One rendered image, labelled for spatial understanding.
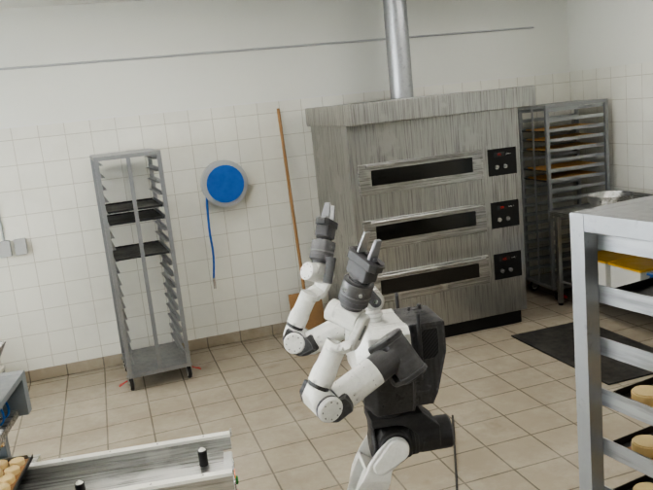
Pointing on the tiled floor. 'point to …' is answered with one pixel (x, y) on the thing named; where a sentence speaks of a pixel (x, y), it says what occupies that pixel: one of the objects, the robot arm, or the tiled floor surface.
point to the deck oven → (430, 199)
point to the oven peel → (298, 246)
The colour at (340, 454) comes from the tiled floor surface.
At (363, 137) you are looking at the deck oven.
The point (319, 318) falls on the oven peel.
